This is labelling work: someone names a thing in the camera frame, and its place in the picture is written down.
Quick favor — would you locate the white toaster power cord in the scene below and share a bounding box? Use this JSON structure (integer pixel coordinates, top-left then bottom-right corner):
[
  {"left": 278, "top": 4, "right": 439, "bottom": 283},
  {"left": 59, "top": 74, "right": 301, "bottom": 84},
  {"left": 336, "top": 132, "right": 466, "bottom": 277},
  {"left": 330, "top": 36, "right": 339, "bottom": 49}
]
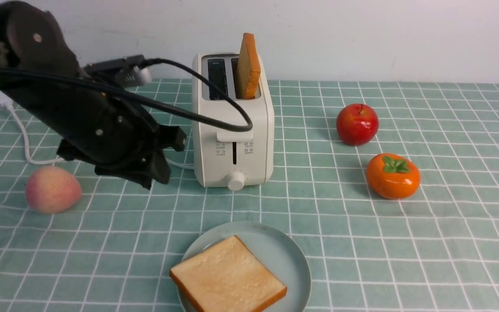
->
[{"left": 0, "top": 90, "right": 195, "bottom": 170}]

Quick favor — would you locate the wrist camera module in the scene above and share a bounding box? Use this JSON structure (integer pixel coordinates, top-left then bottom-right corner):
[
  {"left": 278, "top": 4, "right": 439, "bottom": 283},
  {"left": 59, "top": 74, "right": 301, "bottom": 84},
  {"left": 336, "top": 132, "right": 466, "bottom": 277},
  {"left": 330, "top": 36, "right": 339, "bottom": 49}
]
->
[{"left": 83, "top": 55, "right": 152, "bottom": 88}]

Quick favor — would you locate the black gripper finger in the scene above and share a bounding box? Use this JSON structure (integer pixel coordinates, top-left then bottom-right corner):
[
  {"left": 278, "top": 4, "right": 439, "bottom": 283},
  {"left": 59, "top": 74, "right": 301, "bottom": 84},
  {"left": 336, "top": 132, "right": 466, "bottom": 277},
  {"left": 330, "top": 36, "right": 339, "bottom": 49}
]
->
[{"left": 137, "top": 149, "right": 172, "bottom": 189}]

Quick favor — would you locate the toast slice on plate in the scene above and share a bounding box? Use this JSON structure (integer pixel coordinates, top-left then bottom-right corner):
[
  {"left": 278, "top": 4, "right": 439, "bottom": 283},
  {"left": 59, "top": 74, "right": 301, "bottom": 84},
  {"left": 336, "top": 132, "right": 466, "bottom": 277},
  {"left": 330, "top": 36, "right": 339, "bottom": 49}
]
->
[{"left": 169, "top": 235, "right": 288, "bottom": 312}]

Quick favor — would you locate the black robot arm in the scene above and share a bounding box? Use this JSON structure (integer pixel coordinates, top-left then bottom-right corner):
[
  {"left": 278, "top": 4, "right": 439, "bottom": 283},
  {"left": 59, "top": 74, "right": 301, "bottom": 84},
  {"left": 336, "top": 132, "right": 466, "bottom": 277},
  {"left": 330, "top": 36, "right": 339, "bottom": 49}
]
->
[{"left": 0, "top": 1, "right": 186, "bottom": 189}]

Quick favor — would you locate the green checkered tablecloth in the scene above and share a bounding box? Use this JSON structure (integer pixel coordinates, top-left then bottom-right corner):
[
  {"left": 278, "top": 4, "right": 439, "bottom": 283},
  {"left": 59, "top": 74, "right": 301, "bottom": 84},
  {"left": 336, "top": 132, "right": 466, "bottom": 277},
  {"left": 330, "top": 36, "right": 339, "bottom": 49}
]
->
[{"left": 0, "top": 80, "right": 499, "bottom": 312}]

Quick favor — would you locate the orange persimmon with green leaf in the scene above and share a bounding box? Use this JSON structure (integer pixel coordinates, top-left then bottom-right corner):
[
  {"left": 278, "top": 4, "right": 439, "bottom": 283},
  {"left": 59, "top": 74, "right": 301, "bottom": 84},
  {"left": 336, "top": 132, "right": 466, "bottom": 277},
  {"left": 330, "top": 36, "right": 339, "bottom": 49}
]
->
[{"left": 366, "top": 153, "right": 421, "bottom": 200}]

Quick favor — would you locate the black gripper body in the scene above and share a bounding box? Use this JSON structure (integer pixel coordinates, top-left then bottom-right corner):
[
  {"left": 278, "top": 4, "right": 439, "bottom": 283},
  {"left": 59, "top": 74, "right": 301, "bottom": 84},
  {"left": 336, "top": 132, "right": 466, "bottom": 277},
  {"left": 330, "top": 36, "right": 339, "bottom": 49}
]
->
[{"left": 57, "top": 114, "right": 163, "bottom": 182}]

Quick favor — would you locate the pink peach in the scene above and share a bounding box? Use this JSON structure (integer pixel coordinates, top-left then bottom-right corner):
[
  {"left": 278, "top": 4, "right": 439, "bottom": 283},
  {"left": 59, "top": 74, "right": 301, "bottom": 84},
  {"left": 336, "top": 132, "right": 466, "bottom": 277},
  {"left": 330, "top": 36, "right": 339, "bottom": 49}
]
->
[{"left": 24, "top": 166, "right": 82, "bottom": 215}]

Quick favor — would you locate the black camera cable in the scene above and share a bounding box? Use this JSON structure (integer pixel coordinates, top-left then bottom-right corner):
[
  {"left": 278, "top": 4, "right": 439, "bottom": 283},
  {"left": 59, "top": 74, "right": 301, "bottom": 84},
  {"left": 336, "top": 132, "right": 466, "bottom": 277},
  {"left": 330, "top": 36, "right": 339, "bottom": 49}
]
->
[{"left": 0, "top": 58, "right": 253, "bottom": 133}]

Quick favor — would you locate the red apple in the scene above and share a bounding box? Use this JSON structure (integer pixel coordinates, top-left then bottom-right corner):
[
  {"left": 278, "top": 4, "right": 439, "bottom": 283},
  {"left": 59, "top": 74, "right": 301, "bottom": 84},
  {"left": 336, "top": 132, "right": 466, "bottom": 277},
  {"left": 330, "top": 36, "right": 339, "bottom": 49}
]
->
[{"left": 335, "top": 103, "right": 379, "bottom": 146}]

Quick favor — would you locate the toast slice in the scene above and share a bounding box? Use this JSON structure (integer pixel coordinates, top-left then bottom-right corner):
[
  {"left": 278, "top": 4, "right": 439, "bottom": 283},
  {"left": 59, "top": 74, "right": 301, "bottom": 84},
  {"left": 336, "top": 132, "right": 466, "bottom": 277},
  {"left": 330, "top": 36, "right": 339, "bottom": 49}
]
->
[
  {"left": 234, "top": 33, "right": 261, "bottom": 100},
  {"left": 169, "top": 235, "right": 288, "bottom": 312}
]

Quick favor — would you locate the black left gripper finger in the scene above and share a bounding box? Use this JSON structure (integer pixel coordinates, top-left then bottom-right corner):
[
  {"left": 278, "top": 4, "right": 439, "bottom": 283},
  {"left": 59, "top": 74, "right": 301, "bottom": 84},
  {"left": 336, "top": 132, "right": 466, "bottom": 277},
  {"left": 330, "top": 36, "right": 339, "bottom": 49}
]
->
[{"left": 159, "top": 126, "right": 187, "bottom": 152}]

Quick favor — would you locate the light green plate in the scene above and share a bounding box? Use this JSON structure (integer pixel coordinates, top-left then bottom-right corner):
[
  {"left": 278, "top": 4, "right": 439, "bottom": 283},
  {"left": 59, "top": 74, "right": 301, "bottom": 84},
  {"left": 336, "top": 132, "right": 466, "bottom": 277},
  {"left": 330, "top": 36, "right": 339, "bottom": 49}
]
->
[{"left": 182, "top": 221, "right": 311, "bottom": 312}]

